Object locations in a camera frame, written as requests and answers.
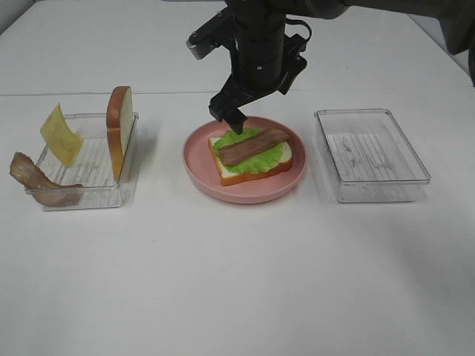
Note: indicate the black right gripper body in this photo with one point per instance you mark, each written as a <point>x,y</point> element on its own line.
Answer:
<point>265,60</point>

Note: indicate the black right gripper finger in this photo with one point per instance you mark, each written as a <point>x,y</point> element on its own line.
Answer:
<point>235,119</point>

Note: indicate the red bacon strip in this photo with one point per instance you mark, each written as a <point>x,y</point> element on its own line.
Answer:
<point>264,146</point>

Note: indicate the green lettuce leaf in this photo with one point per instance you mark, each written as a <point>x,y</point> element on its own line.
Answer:
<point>258,164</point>

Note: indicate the bread slice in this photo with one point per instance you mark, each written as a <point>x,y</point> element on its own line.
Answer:
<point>119,123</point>
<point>231,178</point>

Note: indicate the brown bacon strip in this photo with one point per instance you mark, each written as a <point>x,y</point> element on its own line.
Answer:
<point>37,181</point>

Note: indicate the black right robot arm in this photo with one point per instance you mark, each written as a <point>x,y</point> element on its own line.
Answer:
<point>456,18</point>

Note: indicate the pink round plate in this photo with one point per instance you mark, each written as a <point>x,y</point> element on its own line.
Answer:
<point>202,170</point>

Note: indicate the right clear plastic tray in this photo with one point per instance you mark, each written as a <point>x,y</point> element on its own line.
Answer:
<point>365,157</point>

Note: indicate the clear plastic tray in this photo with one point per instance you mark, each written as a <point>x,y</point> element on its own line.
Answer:
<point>365,157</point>
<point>90,182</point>

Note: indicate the left clear plastic tray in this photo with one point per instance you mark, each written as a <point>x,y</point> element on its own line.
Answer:
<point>90,182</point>

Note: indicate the yellow cheese slice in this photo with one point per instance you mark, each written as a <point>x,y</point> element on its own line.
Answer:
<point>60,139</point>

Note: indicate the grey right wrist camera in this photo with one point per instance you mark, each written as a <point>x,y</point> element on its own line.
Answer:
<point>216,32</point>

